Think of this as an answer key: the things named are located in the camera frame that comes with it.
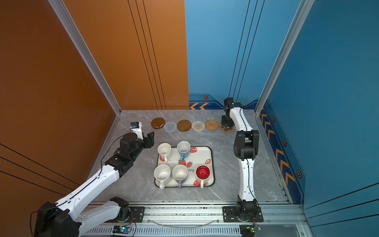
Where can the left green circuit board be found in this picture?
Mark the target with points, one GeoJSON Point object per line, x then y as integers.
{"type": "Point", "coordinates": [122, 230]}

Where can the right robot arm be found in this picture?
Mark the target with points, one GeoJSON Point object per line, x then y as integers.
{"type": "Point", "coordinates": [245, 149]}

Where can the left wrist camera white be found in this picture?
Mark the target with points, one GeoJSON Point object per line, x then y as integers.
{"type": "Point", "coordinates": [136, 127]}

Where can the strawberry print white tray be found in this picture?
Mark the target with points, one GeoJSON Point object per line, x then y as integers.
{"type": "Point", "coordinates": [198, 156]}

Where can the light wooden round coaster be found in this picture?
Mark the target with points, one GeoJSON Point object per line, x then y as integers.
{"type": "Point", "coordinates": [184, 125]}

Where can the red interior mug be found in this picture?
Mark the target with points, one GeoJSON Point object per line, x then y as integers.
{"type": "Point", "coordinates": [203, 174]}

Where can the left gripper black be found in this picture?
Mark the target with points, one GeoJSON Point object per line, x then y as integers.
{"type": "Point", "coordinates": [149, 141]}

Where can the blue mug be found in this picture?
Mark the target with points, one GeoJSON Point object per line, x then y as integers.
{"type": "Point", "coordinates": [183, 148]}

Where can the right green circuit board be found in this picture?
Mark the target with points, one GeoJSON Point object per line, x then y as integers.
{"type": "Point", "coordinates": [249, 230]}

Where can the colourful zigzag rope coaster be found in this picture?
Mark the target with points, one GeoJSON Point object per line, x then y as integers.
{"type": "Point", "coordinates": [198, 126]}

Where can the woven rattan round coaster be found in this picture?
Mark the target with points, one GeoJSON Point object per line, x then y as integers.
{"type": "Point", "coordinates": [212, 125]}

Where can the white mug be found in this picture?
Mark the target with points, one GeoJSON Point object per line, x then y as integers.
{"type": "Point", "coordinates": [164, 151]}
{"type": "Point", "coordinates": [162, 174]}

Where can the left aluminium corner post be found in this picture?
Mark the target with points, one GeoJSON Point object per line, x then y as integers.
{"type": "Point", "coordinates": [69, 25]}

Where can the aluminium front rail frame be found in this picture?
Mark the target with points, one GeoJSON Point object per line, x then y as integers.
{"type": "Point", "coordinates": [201, 214]}

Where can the green circuit board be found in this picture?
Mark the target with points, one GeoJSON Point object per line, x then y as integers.
{"type": "Point", "coordinates": [122, 230]}
{"type": "Point", "coordinates": [249, 230]}

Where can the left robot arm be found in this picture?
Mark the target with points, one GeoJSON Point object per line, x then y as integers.
{"type": "Point", "coordinates": [66, 217]}

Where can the paw shaped brown coaster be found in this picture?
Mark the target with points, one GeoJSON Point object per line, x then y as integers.
{"type": "Point", "coordinates": [227, 130]}

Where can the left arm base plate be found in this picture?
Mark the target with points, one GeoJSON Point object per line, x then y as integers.
{"type": "Point", "coordinates": [134, 214]}

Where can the right aluminium corner post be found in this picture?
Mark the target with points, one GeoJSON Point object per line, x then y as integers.
{"type": "Point", "coordinates": [291, 36]}

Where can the light blue rope coaster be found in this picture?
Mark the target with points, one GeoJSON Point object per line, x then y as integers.
{"type": "Point", "coordinates": [170, 127]}

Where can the lavender mug front middle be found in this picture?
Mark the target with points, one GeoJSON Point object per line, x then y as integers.
{"type": "Point", "coordinates": [180, 173]}

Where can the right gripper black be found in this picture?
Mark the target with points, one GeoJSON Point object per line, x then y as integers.
{"type": "Point", "coordinates": [224, 123]}

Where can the aluminium corner post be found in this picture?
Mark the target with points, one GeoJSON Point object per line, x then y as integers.
{"type": "Point", "coordinates": [291, 36]}
{"type": "Point", "coordinates": [69, 25]}

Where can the dark glossy wooden coaster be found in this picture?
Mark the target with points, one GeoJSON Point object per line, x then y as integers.
{"type": "Point", "coordinates": [158, 123]}

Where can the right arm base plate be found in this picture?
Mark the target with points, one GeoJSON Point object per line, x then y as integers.
{"type": "Point", "coordinates": [231, 214]}

